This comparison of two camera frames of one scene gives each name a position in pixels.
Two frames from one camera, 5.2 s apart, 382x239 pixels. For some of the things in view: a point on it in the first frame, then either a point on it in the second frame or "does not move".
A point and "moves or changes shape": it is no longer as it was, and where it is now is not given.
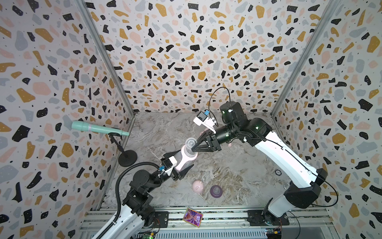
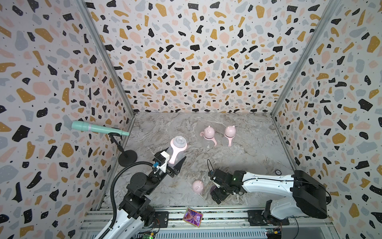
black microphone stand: [128, 158] does not move
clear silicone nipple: [190, 142] → [179, 141]
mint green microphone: [82, 126] does not move
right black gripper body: [227, 136] → [221, 193]
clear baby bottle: [185, 157] → [177, 145]
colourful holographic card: [193, 217] does not move
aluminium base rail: [305, 223] does not move
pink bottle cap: [198, 186] does not move
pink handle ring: [183, 159] moves or changes shape
